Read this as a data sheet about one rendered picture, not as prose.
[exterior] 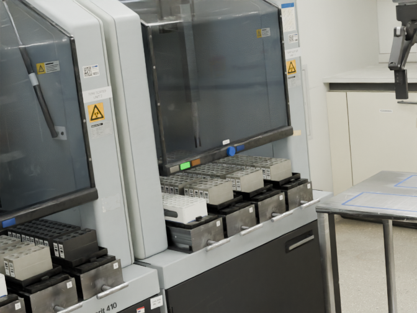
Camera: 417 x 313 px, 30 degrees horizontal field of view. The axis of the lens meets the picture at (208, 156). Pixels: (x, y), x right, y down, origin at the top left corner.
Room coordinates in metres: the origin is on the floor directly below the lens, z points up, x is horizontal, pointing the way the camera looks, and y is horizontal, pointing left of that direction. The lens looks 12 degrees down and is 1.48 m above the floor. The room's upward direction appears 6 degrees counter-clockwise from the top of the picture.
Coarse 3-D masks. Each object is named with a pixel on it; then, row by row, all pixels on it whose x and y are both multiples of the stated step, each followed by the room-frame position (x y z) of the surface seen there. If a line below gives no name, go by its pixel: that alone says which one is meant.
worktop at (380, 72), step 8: (376, 64) 5.10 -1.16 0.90; (384, 64) 5.05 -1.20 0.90; (408, 64) 4.90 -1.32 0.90; (416, 64) 4.86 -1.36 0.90; (344, 72) 4.85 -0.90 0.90; (352, 72) 4.80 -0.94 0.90; (360, 72) 4.76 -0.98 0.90; (368, 72) 4.72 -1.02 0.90; (376, 72) 4.67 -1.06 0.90; (384, 72) 4.63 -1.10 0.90; (392, 72) 4.59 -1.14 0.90; (408, 72) 4.51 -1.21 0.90; (416, 72) 4.47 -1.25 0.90; (328, 80) 4.65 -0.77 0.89; (336, 80) 4.61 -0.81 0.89; (344, 80) 4.57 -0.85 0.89; (352, 80) 4.53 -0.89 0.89; (360, 80) 4.49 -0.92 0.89; (368, 80) 4.45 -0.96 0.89; (376, 80) 4.42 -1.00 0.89; (384, 80) 4.38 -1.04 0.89; (392, 80) 4.34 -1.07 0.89; (408, 80) 4.27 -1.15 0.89; (416, 80) 4.24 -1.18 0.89
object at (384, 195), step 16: (384, 176) 2.50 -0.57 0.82; (400, 176) 2.48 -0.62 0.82; (416, 176) 2.46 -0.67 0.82; (352, 192) 2.35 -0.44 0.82; (368, 192) 2.33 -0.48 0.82; (384, 192) 2.31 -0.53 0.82; (400, 192) 2.29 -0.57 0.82; (416, 192) 2.27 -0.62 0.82; (320, 208) 2.23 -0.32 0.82; (336, 208) 2.20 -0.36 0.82; (352, 208) 2.18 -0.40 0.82; (368, 208) 2.16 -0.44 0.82; (384, 208) 2.14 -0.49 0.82; (400, 208) 2.13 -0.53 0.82; (416, 208) 2.11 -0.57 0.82; (320, 224) 2.24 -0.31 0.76; (384, 224) 2.56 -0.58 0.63; (320, 240) 2.24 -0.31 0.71; (384, 240) 2.57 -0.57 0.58; (320, 256) 2.24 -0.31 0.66
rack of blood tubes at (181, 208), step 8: (168, 200) 2.34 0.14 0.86; (176, 200) 2.33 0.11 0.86; (184, 200) 2.31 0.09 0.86; (192, 200) 2.30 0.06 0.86; (200, 200) 2.29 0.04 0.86; (168, 208) 2.27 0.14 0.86; (176, 208) 2.24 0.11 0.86; (184, 208) 2.23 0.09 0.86; (192, 208) 2.25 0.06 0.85; (200, 208) 2.27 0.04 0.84; (168, 216) 2.35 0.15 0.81; (176, 216) 2.34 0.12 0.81; (184, 216) 2.23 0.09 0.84; (192, 216) 2.24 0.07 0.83
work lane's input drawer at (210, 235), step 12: (216, 216) 2.27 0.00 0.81; (168, 228) 2.25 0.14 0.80; (180, 228) 2.22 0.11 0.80; (192, 228) 2.20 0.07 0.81; (204, 228) 2.22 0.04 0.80; (216, 228) 2.26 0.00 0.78; (168, 240) 2.26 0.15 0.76; (180, 240) 2.22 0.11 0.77; (192, 240) 2.19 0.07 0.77; (204, 240) 2.22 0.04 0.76; (216, 240) 2.25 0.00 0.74; (228, 240) 2.23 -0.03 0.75
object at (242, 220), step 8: (224, 208) 2.39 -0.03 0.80; (232, 208) 2.33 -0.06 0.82; (240, 208) 2.35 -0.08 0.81; (248, 208) 2.37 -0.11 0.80; (224, 216) 2.30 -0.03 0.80; (232, 216) 2.31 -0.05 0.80; (240, 216) 2.34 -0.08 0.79; (248, 216) 2.36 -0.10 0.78; (224, 224) 2.30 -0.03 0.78; (232, 224) 2.31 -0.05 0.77; (240, 224) 2.33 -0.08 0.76; (248, 224) 2.36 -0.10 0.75; (232, 232) 2.31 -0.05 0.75; (240, 232) 2.28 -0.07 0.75; (248, 232) 2.29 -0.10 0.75
